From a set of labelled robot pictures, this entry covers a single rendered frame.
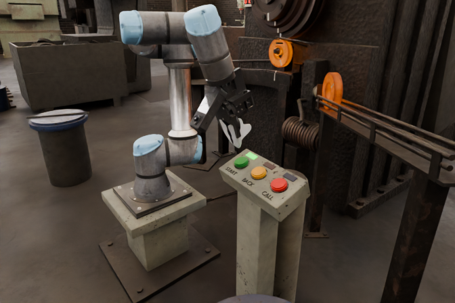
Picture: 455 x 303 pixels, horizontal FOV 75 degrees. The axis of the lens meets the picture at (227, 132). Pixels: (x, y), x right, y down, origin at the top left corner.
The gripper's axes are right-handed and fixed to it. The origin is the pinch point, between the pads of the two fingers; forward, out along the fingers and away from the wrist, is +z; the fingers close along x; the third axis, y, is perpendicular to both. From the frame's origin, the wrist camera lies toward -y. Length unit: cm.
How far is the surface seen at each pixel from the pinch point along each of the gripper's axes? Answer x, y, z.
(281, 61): 58, 73, 15
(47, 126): 129, -43, 11
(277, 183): -14.9, -0.2, 5.7
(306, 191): -19.5, 4.4, 9.1
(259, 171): -8.0, 0.2, 5.6
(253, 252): -10.5, -10.7, 26.4
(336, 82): 10, 55, 10
